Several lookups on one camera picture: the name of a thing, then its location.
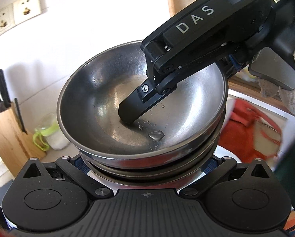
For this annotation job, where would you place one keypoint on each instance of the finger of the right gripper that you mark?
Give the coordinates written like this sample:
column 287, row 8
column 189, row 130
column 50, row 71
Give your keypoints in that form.
column 144, row 97
column 229, row 66

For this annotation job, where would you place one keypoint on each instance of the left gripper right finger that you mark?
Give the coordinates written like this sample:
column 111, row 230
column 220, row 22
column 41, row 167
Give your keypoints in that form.
column 206, row 182

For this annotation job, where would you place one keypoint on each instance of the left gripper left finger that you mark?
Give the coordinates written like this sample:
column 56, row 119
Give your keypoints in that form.
column 76, row 170

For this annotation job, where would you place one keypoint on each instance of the steel bowl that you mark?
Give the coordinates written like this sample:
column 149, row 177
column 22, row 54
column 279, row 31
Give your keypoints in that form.
column 164, row 159
column 157, row 175

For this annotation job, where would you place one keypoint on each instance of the steel bowl corner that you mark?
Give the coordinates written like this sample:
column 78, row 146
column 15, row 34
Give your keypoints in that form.
column 101, row 112

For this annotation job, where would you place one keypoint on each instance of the white plate pink flowers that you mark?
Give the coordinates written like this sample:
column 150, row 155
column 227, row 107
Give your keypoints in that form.
column 222, row 152

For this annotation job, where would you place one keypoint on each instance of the glass jar green lid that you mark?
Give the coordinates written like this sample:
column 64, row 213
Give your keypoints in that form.
column 47, row 135

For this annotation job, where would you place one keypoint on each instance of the red cloth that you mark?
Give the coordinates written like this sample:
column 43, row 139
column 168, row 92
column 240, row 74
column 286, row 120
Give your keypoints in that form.
column 238, row 134

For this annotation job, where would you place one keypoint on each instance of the wooden knife block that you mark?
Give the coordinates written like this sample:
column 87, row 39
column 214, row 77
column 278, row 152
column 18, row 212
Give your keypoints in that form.
column 16, row 144

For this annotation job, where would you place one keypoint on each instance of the wall power socket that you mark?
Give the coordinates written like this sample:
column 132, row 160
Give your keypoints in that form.
column 6, row 19
column 24, row 10

